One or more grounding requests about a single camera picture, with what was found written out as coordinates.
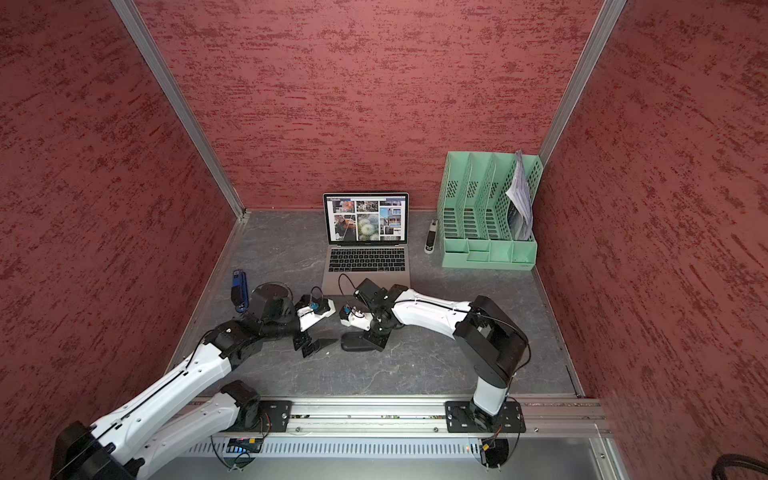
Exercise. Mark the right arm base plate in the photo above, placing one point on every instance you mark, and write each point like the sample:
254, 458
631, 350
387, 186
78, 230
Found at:
466, 417

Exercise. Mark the black wireless mouse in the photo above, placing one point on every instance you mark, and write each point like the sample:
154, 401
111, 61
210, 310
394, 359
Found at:
357, 342

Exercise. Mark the blue pen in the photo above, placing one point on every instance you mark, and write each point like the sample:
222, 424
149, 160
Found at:
239, 293

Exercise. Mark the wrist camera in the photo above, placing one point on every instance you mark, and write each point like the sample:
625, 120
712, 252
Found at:
308, 316
353, 317

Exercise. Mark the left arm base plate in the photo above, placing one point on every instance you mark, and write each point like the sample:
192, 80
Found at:
266, 416

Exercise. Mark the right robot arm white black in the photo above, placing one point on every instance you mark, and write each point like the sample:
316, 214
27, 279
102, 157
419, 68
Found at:
492, 343

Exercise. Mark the silver laptop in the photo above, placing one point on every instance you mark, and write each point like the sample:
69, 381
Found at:
367, 239

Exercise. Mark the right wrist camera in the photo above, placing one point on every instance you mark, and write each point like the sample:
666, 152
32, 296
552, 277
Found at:
353, 317

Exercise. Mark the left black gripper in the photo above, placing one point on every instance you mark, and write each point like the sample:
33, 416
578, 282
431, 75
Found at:
304, 339

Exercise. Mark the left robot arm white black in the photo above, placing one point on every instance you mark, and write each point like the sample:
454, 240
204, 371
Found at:
147, 432

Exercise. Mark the aluminium front rail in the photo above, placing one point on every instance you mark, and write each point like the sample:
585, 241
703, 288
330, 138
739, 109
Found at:
423, 416

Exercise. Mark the green desk file organizer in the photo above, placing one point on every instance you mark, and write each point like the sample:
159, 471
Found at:
473, 230

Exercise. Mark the papers in organizer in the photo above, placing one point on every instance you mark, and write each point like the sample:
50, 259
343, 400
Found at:
520, 213

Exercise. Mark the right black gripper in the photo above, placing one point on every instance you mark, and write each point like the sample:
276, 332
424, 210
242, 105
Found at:
379, 341

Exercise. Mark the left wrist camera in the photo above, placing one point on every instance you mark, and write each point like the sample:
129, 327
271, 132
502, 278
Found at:
308, 316

